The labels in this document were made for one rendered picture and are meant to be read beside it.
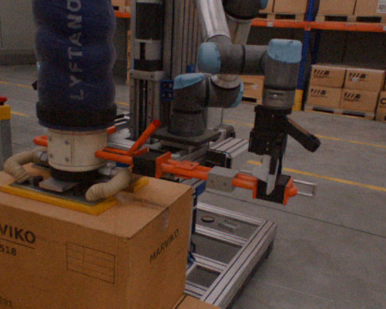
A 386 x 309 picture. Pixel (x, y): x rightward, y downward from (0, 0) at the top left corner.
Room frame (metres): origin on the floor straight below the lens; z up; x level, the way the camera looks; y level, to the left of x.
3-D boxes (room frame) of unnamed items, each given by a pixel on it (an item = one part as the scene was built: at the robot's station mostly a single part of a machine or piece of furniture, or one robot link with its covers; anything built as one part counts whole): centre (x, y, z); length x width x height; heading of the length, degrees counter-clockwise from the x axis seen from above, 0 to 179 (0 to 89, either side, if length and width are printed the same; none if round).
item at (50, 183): (1.20, 0.34, 1.01); 0.34 x 0.25 x 0.06; 68
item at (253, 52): (1.08, -0.17, 1.37); 0.11 x 0.11 x 0.08; 8
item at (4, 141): (2.06, 0.97, 0.50); 0.07 x 0.07 x 1.00; 64
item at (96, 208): (1.11, 0.38, 0.97); 0.34 x 0.10 x 0.05; 68
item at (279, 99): (0.98, -0.20, 1.30); 0.08 x 0.08 x 0.05
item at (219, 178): (1.03, -0.09, 1.07); 0.07 x 0.07 x 0.04; 68
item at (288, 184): (0.97, -0.21, 1.07); 0.08 x 0.07 x 0.05; 68
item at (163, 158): (1.11, 0.11, 1.07); 0.10 x 0.08 x 0.06; 158
